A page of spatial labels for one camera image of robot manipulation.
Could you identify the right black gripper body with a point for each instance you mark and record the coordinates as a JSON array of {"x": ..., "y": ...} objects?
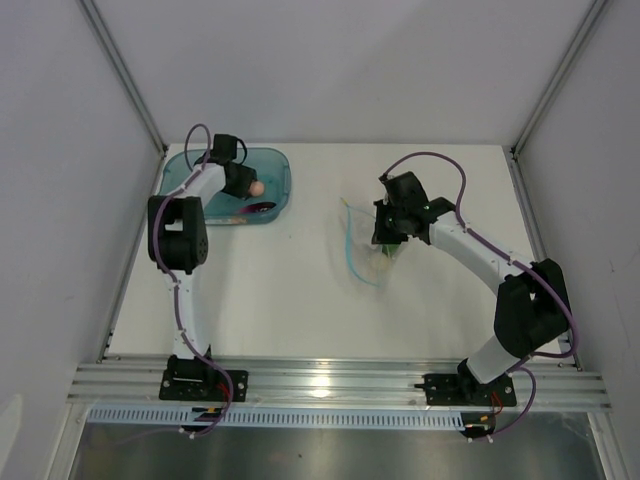
[{"x": 389, "y": 228}]

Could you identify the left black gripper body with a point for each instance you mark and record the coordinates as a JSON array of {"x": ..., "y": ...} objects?
[{"x": 240, "y": 186}]

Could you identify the pink egg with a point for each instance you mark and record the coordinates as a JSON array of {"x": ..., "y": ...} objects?
[{"x": 256, "y": 189}]

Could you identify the green bell pepper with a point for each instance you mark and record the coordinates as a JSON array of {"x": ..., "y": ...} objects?
[{"x": 390, "y": 250}]

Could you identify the white egg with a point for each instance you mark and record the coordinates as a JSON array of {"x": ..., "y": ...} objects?
[{"x": 378, "y": 264}]

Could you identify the clear zip top bag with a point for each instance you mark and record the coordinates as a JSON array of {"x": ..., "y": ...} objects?
[{"x": 358, "y": 225}]

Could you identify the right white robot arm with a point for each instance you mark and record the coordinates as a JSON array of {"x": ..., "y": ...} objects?
[{"x": 531, "y": 302}]

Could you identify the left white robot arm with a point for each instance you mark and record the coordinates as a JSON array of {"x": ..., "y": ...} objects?
[{"x": 178, "y": 239}]

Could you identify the purple eggplant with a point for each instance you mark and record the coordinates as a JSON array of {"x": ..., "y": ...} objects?
[{"x": 257, "y": 208}]

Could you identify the teal plastic bin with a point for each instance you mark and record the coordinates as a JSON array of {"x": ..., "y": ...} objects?
[{"x": 273, "y": 170}]

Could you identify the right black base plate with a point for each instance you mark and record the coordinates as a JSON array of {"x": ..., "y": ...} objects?
[{"x": 453, "y": 390}]

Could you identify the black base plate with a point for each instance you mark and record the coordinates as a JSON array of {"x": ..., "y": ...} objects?
[
  {"x": 453, "y": 390},
  {"x": 193, "y": 380}
]

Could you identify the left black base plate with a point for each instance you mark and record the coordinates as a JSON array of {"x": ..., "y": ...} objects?
[{"x": 193, "y": 380}]

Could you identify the left aluminium frame post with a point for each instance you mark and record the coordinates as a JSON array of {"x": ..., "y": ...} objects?
[{"x": 106, "y": 41}]

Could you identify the aluminium frame post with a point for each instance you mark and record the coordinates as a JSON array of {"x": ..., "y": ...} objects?
[
  {"x": 106, "y": 41},
  {"x": 578, "y": 43}
]

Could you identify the aluminium mounting rail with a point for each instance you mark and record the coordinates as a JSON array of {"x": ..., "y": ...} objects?
[{"x": 337, "y": 383}]

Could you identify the slotted white cable duct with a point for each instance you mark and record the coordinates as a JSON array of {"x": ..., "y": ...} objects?
[{"x": 240, "y": 416}]

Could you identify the right aluminium frame post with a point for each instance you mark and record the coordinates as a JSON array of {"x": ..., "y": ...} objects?
[{"x": 578, "y": 43}]

